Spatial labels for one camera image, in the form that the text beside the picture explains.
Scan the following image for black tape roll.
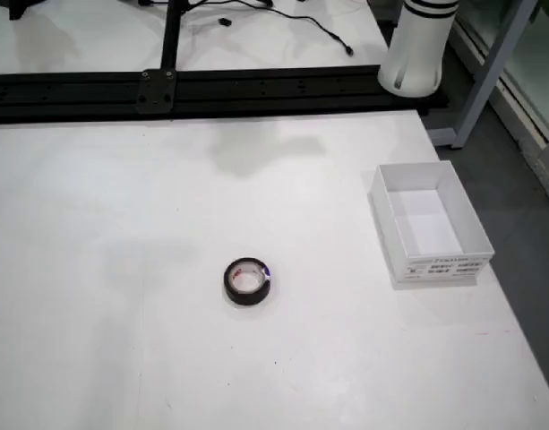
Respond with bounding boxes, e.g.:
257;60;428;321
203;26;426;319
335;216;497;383
222;256;274;309

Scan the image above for white cardboard bin box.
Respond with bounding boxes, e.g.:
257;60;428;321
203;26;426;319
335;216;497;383
368;160;496;291

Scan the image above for black stand foot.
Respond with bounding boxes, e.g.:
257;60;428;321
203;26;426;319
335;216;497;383
7;0;49;22

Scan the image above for green plant leaves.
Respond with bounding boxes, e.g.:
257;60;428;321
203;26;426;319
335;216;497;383
528;0;549;24

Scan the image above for black aluminium rail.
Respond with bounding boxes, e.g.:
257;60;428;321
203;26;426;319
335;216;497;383
0;64;450;125

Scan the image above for black corner bracket plate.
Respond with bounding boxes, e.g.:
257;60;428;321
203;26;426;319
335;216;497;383
136;69;179;116

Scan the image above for black cable with plug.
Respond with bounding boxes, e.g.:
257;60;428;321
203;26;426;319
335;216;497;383
231;0;356;58

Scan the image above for black upright aluminium post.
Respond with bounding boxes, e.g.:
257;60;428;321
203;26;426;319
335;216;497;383
159;0;189;73

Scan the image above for glass partition with light frame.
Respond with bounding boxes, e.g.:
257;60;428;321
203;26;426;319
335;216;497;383
450;0;549;207

